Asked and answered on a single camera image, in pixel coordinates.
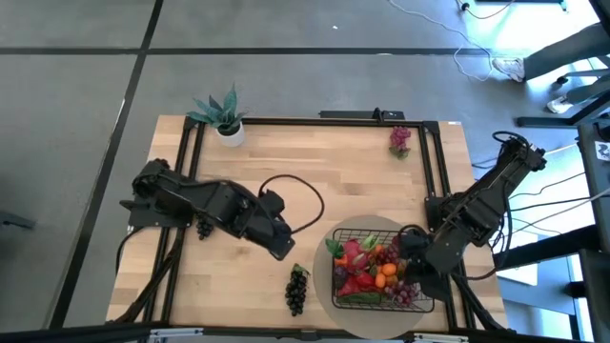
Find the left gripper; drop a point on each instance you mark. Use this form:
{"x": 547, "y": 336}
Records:
{"x": 262, "y": 226}

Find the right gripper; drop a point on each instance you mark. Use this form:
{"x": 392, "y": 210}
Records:
{"x": 418, "y": 250}

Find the black grape bunch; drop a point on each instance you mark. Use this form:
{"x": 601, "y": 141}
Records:
{"x": 295, "y": 293}
{"x": 205, "y": 231}

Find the pink dragon fruit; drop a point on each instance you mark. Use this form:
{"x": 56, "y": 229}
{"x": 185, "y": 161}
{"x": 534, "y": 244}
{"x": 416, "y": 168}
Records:
{"x": 353, "y": 255}

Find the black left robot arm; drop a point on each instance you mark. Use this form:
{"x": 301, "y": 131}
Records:
{"x": 190, "y": 195}

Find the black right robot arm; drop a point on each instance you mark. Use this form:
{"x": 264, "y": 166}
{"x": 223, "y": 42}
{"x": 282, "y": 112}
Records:
{"x": 481, "y": 205}

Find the round grey placemat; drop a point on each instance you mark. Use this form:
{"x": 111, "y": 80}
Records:
{"x": 321, "y": 267}

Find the black diagonal beam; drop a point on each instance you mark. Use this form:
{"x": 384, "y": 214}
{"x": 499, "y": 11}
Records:
{"x": 548, "y": 245}

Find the snake plant in white pot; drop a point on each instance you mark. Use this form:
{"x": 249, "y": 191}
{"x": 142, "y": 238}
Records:
{"x": 231, "y": 138}

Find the black furniture base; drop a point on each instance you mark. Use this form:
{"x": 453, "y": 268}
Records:
{"x": 543, "y": 122}

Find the white marker label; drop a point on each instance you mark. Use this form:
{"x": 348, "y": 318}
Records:
{"x": 603, "y": 151}

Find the black horizontal rig beam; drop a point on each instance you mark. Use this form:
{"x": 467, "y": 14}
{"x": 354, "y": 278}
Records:
{"x": 71, "y": 333}

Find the person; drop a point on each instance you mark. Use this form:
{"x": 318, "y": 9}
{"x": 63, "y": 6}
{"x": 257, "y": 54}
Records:
{"x": 567, "y": 52}

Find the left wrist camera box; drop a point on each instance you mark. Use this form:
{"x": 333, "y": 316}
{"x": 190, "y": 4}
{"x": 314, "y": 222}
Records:
{"x": 273, "y": 202}

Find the silver metal bracket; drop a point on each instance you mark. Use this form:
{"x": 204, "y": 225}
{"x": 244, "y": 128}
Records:
{"x": 176, "y": 333}
{"x": 441, "y": 338}

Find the black aluminium table frame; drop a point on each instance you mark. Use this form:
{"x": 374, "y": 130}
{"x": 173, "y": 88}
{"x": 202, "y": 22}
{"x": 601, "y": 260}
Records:
{"x": 286, "y": 122}

